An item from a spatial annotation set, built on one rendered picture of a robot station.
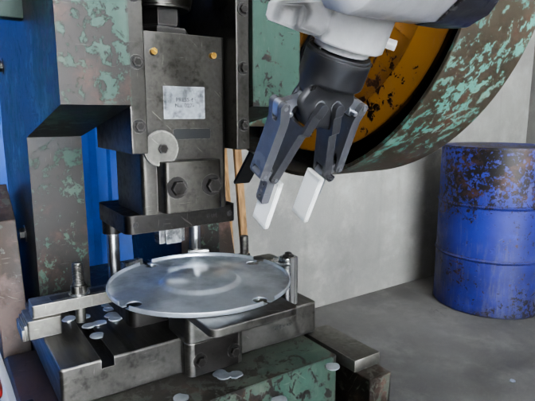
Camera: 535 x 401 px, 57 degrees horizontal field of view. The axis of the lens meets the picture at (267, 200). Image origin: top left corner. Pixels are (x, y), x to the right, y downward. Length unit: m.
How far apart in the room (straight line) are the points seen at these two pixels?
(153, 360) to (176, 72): 0.44
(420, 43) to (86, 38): 0.51
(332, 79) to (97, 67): 0.33
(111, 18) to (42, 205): 0.42
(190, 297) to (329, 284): 2.08
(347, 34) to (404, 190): 2.59
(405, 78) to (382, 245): 2.20
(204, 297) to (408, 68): 0.50
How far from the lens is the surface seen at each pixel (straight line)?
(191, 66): 0.82
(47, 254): 1.04
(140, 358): 0.79
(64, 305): 0.87
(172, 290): 0.77
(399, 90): 0.89
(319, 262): 2.70
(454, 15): 0.47
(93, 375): 0.78
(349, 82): 0.54
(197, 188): 0.79
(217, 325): 0.66
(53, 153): 1.01
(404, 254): 3.18
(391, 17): 0.43
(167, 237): 0.88
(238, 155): 2.01
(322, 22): 0.52
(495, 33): 0.84
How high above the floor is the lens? 1.05
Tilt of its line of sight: 10 degrees down
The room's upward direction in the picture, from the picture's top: straight up
